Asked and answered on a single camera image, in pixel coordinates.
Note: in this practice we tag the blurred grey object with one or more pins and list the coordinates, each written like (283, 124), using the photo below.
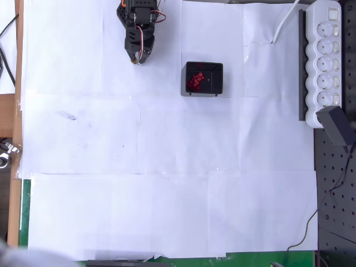
(22, 257)

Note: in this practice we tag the white power strip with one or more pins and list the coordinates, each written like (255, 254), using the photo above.
(324, 16)

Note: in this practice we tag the black power adapter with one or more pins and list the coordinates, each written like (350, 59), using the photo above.
(333, 125)

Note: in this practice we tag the black square bin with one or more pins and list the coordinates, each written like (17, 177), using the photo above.
(217, 80)

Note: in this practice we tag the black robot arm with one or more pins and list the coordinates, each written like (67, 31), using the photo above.
(139, 14)

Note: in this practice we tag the black flat device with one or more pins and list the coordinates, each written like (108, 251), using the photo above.
(125, 264)

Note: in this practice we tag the white paper table cover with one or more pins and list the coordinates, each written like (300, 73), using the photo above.
(167, 208)

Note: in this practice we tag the green cutting mat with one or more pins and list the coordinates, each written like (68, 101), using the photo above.
(24, 211)

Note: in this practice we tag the black perforated pegboard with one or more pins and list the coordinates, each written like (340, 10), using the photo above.
(339, 194)

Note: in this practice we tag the metal clamp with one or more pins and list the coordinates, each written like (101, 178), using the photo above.
(8, 147)

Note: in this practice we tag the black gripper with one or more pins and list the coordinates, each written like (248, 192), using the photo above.
(133, 45)

